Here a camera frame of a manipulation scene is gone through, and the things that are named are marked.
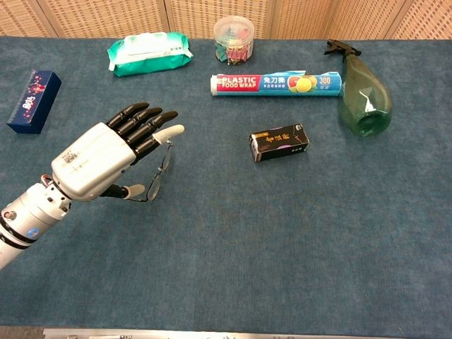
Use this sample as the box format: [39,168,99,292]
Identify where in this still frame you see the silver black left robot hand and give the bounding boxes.
[51,102,186,202]

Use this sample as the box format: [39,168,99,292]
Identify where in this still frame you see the thin wire-frame eyeglasses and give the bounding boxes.
[127,139,175,203]

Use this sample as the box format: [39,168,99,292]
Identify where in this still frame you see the dark blue rectangular box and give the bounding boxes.
[6,69,62,135]

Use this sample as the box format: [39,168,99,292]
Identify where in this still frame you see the green wet wipes pack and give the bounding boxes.
[107,31,194,78]

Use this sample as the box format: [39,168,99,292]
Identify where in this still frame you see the woven rattan folding screen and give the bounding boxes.
[0,0,452,40]

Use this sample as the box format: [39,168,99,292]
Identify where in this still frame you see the clear jar of colourful clips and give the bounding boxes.
[213,15,256,66]

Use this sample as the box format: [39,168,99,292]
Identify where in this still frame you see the small black gold-print box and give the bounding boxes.
[249,123,311,163]

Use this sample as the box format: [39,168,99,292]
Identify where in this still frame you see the blue plastic food wrap roll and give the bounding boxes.
[210,70,344,100]

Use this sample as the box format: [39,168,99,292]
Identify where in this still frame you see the green spray bottle black nozzle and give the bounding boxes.
[323,38,393,138]

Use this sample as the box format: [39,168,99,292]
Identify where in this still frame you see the aluminium rail bar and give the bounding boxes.
[42,328,407,339]

